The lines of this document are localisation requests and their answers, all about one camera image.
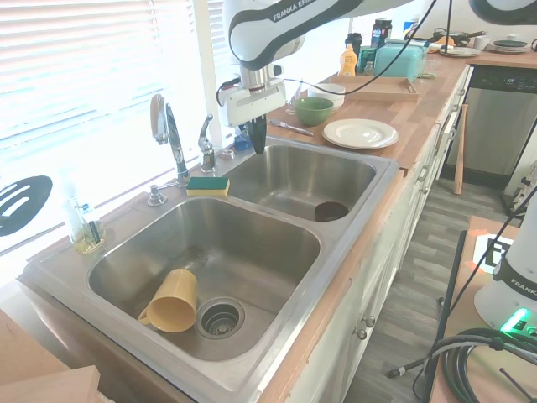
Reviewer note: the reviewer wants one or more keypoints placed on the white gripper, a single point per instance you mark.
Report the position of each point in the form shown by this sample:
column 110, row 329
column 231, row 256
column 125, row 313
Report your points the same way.
column 253, row 105

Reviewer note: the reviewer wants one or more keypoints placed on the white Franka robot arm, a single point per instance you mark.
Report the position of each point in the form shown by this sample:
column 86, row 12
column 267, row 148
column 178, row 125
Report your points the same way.
column 268, row 25

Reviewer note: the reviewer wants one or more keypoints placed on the chrome gooseneck faucet spout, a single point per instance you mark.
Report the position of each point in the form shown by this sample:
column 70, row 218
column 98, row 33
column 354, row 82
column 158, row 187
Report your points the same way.
column 174, row 142

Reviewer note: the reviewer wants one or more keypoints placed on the blue Dawn dish soap bottle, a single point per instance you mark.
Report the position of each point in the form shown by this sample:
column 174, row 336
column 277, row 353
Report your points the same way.
column 242, row 144

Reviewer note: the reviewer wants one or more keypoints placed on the silver table knife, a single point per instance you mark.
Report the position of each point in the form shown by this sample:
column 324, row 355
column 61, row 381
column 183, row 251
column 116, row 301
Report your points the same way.
column 291, row 127

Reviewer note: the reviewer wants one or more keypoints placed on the small sink sprayer cap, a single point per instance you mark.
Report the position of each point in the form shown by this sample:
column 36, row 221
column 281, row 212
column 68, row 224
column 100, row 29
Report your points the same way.
column 227, row 153

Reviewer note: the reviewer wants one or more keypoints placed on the clear drinking glass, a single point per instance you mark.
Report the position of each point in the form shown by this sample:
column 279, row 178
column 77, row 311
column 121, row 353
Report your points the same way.
column 293, row 103

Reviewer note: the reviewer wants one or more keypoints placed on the green bowl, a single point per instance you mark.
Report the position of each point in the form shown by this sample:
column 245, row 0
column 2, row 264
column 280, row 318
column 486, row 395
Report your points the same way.
column 312, row 111

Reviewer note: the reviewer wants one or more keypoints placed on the yellow and green sponge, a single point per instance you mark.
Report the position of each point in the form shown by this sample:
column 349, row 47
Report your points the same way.
column 207, row 184

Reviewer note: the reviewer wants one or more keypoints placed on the white bowl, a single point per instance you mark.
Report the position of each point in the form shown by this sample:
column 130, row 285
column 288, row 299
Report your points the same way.
column 331, row 92

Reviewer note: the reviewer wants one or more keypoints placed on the white window blind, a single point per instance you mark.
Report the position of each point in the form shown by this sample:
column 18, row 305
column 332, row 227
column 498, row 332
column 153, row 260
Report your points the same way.
column 84, row 63
column 220, row 50

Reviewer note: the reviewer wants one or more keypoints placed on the white dinner plate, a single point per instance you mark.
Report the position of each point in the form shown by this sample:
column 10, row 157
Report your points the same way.
column 361, row 134

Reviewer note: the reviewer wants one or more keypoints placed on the yellow mustard bottle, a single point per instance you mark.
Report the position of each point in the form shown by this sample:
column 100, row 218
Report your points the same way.
column 348, row 63

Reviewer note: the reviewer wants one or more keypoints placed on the stainless steel double sink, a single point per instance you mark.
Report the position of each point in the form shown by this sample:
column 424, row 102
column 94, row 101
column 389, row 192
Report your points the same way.
column 268, row 252

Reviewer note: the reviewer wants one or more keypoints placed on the wooden serving tray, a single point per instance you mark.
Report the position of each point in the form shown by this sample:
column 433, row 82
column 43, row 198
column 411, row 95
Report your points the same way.
column 377, row 90

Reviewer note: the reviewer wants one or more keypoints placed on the small glass spice jar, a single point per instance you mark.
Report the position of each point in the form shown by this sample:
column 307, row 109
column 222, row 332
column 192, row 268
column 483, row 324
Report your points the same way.
column 369, row 68

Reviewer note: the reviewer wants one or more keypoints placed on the green box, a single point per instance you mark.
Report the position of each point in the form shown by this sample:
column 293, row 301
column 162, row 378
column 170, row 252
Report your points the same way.
column 368, row 56

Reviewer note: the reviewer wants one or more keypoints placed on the teal toaster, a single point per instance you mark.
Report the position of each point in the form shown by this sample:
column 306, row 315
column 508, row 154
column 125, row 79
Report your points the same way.
column 398, row 61

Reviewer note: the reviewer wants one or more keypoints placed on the black canister blue label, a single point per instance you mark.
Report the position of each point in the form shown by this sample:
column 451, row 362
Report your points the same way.
column 382, row 31

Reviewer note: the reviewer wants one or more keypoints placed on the white base cabinet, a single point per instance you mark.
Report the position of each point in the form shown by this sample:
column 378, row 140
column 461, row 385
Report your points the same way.
column 377, row 273

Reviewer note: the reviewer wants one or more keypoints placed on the yellow plastic cup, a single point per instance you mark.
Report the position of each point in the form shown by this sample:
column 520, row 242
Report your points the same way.
column 174, row 302

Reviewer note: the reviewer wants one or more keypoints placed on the metal drain strainer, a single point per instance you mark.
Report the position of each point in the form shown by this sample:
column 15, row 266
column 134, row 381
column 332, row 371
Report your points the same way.
column 220, row 318

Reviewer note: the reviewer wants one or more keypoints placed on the white wipes container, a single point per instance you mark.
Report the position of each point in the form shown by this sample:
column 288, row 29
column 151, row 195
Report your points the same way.
column 412, row 27

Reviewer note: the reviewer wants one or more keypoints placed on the clear hand soap bottle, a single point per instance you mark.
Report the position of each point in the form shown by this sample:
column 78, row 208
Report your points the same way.
column 86, row 231

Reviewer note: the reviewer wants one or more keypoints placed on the stack of white plates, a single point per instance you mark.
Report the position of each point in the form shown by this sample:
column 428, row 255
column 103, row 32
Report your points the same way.
column 459, row 51

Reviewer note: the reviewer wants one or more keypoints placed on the metal cabinet knob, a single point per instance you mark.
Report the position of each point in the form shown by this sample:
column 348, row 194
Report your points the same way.
column 361, row 334
column 370, row 321

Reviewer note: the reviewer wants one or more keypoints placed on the black frying pan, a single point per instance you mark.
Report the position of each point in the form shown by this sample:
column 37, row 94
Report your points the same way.
column 461, row 35

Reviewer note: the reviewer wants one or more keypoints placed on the stainless steel dishwasher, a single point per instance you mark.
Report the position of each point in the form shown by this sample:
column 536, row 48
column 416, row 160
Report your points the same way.
column 491, row 121

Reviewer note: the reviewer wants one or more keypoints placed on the black slotted spatula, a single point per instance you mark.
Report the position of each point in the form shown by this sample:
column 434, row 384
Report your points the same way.
column 25, row 201

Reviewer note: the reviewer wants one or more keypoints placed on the white cup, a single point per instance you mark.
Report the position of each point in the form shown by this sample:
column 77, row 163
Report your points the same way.
column 481, row 42

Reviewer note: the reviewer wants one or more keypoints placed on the black metal bar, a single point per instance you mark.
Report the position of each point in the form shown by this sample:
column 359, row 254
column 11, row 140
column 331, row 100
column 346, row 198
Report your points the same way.
column 451, row 281

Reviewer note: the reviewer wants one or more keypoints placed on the printed fiducial marker sheet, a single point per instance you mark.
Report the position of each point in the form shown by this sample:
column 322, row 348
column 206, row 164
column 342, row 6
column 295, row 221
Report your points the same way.
column 486, row 252

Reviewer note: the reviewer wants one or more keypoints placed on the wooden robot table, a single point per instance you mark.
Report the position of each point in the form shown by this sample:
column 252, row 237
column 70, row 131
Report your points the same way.
column 465, row 302

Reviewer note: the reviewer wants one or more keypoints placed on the stack of dark dishes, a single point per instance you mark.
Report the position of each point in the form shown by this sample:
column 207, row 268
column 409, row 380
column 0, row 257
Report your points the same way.
column 509, row 44

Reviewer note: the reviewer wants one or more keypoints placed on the wooden cutting board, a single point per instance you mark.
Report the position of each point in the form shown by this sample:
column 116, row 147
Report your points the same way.
column 33, row 365

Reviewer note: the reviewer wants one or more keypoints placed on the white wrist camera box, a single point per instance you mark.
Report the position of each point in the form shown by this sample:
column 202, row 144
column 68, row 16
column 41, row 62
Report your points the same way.
column 275, row 70

